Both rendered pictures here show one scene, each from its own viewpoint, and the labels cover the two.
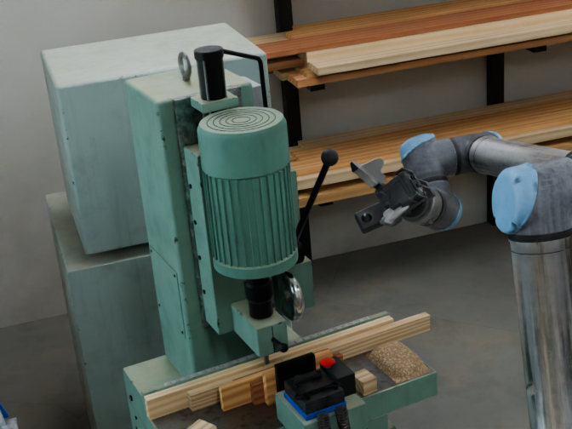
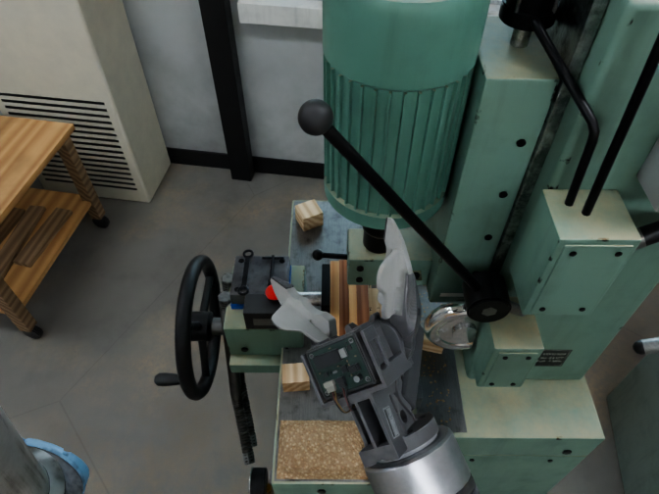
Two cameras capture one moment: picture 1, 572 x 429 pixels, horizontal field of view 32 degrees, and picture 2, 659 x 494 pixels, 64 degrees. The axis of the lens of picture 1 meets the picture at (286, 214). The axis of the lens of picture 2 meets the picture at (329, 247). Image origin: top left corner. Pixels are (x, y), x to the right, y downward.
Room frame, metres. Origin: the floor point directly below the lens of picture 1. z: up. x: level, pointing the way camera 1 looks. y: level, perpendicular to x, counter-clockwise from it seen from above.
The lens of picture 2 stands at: (2.04, -0.48, 1.73)
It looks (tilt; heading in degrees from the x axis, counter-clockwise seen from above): 50 degrees down; 115
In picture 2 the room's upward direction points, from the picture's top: straight up
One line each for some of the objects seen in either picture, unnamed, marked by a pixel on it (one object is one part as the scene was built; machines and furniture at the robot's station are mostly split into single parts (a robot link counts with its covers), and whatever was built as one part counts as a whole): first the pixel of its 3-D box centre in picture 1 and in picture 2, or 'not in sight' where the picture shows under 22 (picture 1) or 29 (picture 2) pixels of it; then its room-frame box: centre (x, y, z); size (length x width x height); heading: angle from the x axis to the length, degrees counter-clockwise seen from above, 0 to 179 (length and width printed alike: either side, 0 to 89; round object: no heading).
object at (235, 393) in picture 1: (273, 380); (351, 290); (1.84, 0.06, 0.93); 0.24 x 0.01 x 0.06; 114
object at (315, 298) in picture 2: (302, 384); (309, 298); (1.78, 0.00, 0.95); 0.09 x 0.07 x 0.09; 114
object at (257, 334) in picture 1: (260, 328); (387, 261); (1.90, 0.08, 1.03); 0.14 x 0.07 x 0.09; 24
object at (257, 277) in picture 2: (322, 386); (262, 288); (1.71, -0.04, 0.99); 0.13 x 0.11 x 0.06; 114
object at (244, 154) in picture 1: (248, 192); (393, 96); (1.88, 0.07, 1.35); 0.18 x 0.18 x 0.31
